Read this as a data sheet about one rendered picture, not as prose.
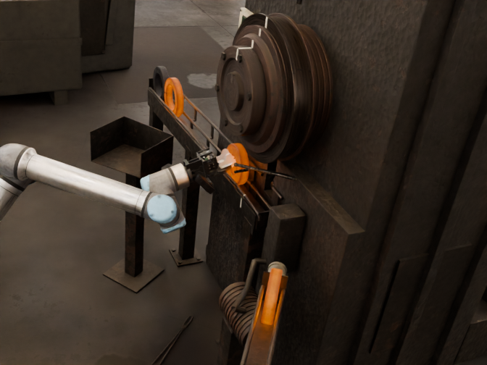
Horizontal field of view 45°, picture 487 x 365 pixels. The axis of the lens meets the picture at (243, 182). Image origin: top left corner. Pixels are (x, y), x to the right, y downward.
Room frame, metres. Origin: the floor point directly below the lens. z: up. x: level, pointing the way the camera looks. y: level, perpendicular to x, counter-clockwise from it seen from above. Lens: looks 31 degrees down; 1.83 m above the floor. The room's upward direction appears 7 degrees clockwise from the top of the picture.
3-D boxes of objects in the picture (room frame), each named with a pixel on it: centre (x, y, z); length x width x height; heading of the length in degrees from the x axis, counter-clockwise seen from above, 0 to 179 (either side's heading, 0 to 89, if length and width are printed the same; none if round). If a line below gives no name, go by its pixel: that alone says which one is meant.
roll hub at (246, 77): (1.72, 0.05, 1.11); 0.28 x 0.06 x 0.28; 28
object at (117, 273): (2.09, 0.47, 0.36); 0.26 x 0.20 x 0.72; 63
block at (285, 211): (1.56, -0.16, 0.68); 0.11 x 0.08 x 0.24; 118
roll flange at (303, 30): (1.80, -0.11, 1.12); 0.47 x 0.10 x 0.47; 28
